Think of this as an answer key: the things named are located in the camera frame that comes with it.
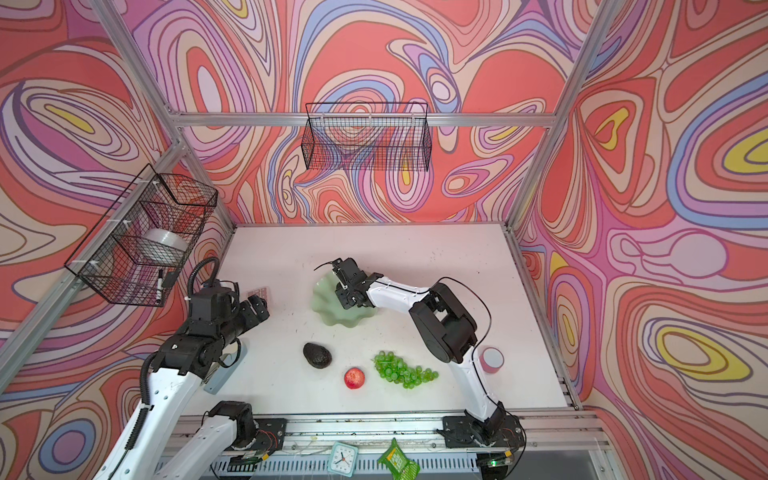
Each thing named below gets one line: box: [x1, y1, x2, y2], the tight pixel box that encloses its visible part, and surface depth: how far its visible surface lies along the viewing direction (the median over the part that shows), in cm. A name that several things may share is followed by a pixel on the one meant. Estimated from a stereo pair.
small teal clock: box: [327, 442, 359, 478], surface depth 70 cm
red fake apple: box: [344, 367, 365, 390], surface depth 81 cm
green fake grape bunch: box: [371, 351, 439, 389], surface depth 82 cm
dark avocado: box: [303, 342, 332, 369], surface depth 84 cm
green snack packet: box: [378, 437, 421, 480], surface depth 70 cm
